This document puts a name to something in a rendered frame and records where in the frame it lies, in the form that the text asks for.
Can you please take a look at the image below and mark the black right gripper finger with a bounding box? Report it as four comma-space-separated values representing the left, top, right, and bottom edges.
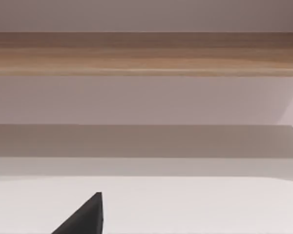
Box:
50, 192, 105, 234

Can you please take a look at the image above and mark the wooden shelf board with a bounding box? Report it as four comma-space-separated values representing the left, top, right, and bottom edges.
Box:
0, 31, 293, 78

